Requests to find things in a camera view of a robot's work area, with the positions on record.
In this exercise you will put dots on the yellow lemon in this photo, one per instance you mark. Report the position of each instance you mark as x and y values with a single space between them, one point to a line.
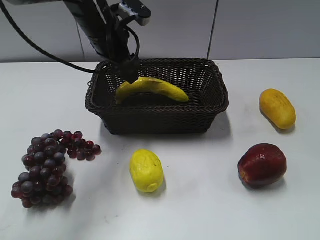
146 171

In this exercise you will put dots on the purple grape bunch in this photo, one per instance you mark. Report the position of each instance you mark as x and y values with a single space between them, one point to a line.
45 183

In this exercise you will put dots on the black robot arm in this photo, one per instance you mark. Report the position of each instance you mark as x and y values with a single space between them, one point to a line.
87 17

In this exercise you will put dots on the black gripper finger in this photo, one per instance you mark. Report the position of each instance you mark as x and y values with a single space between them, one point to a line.
129 70

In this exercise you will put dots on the black woven basket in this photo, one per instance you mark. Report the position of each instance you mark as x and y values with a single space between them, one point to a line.
148 113

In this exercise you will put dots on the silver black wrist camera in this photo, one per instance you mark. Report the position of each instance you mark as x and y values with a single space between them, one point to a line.
132 9

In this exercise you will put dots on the red apple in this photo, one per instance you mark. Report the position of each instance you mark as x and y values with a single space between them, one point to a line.
262 165

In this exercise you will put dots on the yellow banana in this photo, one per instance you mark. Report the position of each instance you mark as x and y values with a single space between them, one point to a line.
150 85

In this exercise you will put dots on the orange yellow mango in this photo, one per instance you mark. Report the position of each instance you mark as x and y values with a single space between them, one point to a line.
277 108

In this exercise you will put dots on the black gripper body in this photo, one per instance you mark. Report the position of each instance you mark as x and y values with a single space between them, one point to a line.
114 41

